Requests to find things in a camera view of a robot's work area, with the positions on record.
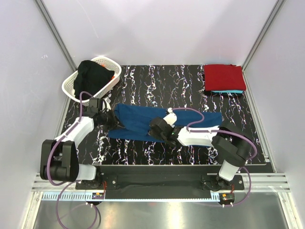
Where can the aluminium frame rail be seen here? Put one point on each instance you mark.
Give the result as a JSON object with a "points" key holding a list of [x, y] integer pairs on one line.
{"points": [[257, 182]]}

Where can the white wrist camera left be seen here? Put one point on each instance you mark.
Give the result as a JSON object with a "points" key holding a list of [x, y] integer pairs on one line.
{"points": [[105, 105]]}

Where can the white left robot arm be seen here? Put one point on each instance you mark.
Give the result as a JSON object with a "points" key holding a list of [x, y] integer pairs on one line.
{"points": [[59, 160]]}

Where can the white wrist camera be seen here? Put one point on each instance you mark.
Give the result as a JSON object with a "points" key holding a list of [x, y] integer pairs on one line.
{"points": [[170, 117], [105, 105]]}

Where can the black t shirt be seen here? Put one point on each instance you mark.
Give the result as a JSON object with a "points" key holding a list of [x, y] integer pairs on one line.
{"points": [[89, 78]]}

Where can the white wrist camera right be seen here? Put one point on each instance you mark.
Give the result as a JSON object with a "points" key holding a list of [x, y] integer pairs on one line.
{"points": [[170, 117]]}

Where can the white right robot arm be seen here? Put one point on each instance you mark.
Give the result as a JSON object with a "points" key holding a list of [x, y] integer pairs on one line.
{"points": [[229, 142]]}

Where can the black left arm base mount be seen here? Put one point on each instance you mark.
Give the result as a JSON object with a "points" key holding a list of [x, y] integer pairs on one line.
{"points": [[102, 181]]}

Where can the red folded t shirt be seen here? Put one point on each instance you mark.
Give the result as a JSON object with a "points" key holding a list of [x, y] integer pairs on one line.
{"points": [[223, 77]]}

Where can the blue printed t shirt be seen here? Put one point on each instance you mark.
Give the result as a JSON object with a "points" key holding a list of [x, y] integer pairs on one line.
{"points": [[136, 120]]}

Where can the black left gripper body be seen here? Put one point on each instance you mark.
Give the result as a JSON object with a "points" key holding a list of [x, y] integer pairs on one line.
{"points": [[107, 119]]}

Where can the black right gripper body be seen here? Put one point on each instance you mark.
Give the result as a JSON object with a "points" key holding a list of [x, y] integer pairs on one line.
{"points": [[152, 132]]}

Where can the teal folded t shirt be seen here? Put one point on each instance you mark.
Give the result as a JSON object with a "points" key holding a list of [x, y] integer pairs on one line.
{"points": [[229, 91]]}

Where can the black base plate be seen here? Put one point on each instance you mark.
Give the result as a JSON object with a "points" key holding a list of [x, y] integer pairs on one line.
{"points": [[159, 193]]}

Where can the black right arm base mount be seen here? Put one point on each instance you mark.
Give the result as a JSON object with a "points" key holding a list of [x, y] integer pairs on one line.
{"points": [[216, 182]]}

